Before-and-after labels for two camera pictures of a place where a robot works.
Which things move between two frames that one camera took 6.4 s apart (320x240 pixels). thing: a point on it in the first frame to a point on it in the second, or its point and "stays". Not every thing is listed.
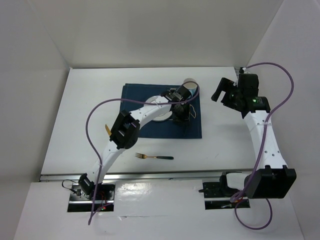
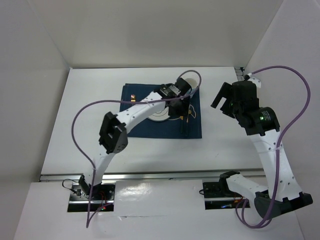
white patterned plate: (164, 116) stays
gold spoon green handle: (185, 132) to (181, 118)
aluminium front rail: (148, 176) stays
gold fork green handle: (145, 157) to (187, 122)
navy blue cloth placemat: (167, 129) stays
